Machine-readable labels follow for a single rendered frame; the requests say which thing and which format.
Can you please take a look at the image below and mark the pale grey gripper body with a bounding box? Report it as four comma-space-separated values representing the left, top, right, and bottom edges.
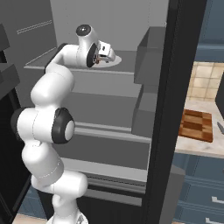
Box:
98, 48, 116, 64

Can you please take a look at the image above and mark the grey fridge shelf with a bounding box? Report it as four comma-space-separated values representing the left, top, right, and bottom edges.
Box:
69, 121, 152, 144
24, 46, 142, 75
59, 157, 149, 183

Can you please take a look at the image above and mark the grey fridge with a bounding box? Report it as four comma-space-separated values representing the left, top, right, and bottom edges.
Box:
11, 0, 170, 224

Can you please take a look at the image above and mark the black fridge door with bins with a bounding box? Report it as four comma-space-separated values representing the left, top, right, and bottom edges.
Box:
0, 22, 35, 224
130, 0, 208, 224

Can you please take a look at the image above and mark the wooden cutting board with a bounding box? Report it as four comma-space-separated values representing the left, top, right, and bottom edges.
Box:
178, 108, 214, 144

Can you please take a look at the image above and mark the white plate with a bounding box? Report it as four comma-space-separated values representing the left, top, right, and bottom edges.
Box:
87, 54, 123, 69

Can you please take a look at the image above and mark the grey door bin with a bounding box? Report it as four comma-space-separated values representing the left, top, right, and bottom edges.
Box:
133, 26, 167, 86
130, 84, 160, 138

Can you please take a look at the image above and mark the dark appliance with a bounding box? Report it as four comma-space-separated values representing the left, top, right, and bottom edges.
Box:
214, 79, 224, 115

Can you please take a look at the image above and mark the blue drawer front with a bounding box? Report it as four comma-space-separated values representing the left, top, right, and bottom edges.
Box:
178, 174, 224, 212
173, 204, 224, 224

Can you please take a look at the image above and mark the blue base cupboard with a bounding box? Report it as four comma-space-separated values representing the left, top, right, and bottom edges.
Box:
17, 185, 47, 220

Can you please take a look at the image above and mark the blue wall cupboard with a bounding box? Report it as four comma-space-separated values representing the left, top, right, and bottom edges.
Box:
194, 0, 224, 63

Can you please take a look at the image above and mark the silver drawer handle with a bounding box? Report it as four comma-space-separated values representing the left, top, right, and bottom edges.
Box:
211, 196, 224, 205
205, 217, 224, 224

